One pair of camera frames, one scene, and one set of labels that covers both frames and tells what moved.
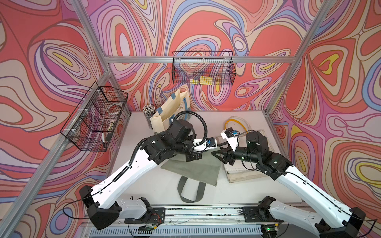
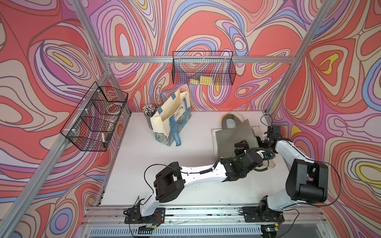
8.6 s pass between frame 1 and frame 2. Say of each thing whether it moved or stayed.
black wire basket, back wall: stayed
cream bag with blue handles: stayed
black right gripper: moved
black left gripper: moved
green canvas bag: moved
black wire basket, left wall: stayed
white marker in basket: stayed
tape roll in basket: stayed
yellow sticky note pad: stayed
